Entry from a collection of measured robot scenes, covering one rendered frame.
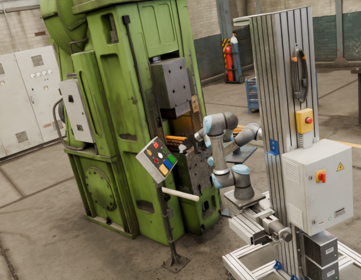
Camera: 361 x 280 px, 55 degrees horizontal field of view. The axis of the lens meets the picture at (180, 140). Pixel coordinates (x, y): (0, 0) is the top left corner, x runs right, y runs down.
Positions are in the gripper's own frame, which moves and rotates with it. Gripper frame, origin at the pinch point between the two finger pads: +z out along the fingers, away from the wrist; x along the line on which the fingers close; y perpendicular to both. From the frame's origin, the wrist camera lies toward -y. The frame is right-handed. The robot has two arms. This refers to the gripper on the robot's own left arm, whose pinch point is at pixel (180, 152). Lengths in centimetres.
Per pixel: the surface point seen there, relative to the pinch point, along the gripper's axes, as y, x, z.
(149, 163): 11.6, 27.2, 12.6
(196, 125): 2, -77, 6
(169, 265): -77, 13, 77
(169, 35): 86, -65, -35
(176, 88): 44, -41, -17
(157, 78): 62, -34, -11
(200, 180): -41, -42, 25
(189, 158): -14.1, -33.2, 14.0
